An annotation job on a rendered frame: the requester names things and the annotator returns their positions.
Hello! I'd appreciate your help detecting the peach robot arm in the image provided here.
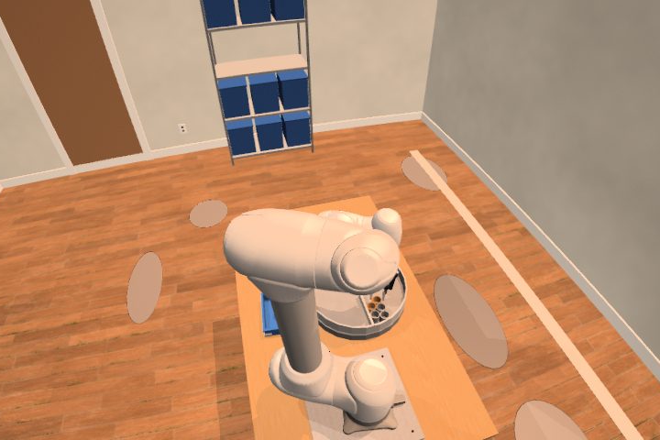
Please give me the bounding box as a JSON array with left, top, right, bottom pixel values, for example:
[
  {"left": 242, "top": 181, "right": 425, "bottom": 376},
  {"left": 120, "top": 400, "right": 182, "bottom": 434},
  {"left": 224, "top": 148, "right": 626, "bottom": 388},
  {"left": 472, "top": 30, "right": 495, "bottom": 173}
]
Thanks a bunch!
[{"left": 223, "top": 208, "right": 406, "bottom": 435}]

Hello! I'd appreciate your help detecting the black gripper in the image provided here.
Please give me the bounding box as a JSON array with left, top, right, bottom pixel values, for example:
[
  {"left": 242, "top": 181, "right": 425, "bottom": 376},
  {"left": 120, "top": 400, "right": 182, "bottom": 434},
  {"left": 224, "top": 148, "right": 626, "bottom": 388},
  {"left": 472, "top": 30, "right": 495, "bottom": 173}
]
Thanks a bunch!
[{"left": 370, "top": 270, "right": 399, "bottom": 301}]

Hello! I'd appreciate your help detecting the blue shallow tray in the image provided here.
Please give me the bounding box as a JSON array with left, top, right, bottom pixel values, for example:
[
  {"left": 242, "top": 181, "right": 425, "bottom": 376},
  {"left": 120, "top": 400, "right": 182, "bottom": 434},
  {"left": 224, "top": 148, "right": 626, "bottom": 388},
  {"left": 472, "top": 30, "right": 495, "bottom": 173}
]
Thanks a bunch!
[{"left": 260, "top": 293, "right": 280, "bottom": 337}]

